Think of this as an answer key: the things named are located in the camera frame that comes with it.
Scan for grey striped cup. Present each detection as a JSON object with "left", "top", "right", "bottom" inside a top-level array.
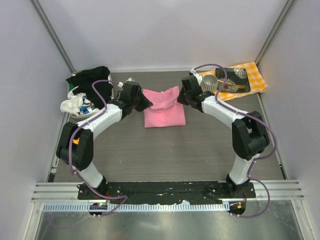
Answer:
[{"left": 200, "top": 75, "right": 219, "bottom": 93}]

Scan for white slotted cable duct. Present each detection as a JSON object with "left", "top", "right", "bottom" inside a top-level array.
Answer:
[{"left": 42, "top": 201, "right": 230, "bottom": 213}]

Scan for orange plastic bowl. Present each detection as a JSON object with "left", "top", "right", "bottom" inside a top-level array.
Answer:
[{"left": 72, "top": 137, "right": 80, "bottom": 145}]

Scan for black t shirt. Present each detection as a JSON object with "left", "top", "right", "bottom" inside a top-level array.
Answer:
[{"left": 66, "top": 66, "right": 113, "bottom": 109}]

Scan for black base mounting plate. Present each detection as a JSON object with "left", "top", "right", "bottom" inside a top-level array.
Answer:
[{"left": 77, "top": 180, "right": 257, "bottom": 204}]

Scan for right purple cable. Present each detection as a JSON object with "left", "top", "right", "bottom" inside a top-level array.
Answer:
[{"left": 189, "top": 63, "right": 279, "bottom": 218}]

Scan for white printed t shirt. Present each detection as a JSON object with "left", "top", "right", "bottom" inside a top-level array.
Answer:
[{"left": 60, "top": 91, "right": 100, "bottom": 118}]

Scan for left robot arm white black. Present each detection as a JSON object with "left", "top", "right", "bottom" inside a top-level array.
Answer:
[{"left": 56, "top": 81, "right": 153, "bottom": 200}]

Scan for gold spoon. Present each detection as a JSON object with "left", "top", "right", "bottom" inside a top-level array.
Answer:
[{"left": 218, "top": 79, "right": 246, "bottom": 89}]

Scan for grey laundry basket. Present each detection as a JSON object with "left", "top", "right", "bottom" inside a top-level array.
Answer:
[{"left": 68, "top": 70, "right": 114, "bottom": 120}]

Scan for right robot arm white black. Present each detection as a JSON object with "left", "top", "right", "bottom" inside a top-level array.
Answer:
[{"left": 177, "top": 75, "right": 270, "bottom": 198}]

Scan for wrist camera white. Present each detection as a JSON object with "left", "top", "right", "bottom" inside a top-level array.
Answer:
[
  {"left": 117, "top": 77, "right": 138, "bottom": 88},
  {"left": 189, "top": 68, "right": 203, "bottom": 85}
]

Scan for black floral rectangular plate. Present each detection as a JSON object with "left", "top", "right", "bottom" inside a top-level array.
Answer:
[{"left": 215, "top": 68, "right": 251, "bottom": 93}]

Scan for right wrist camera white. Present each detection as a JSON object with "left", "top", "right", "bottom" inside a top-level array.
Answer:
[{"left": 189, "top": 68, "right": 203, "bottom": 85}]

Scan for pink t shirt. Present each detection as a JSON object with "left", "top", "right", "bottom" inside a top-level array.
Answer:
[{"left": 142, "top": 86, "right": 186, "bottom": 128}]

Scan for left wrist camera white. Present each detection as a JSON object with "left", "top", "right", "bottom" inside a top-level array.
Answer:
[{"left": 117, "top": 77, "right": 138, "bottom": 88}]

